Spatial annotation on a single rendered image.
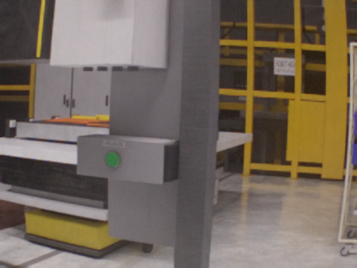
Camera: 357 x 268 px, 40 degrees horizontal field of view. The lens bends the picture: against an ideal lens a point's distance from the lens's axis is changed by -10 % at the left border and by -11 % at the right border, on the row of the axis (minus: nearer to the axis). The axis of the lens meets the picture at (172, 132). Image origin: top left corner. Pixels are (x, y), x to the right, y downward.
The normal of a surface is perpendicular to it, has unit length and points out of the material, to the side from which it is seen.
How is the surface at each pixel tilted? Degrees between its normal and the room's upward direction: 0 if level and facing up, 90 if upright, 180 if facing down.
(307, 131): 90
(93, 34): 90
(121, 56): 90
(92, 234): 90
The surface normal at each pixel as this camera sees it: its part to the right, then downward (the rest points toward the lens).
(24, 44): -0.37, 0.06
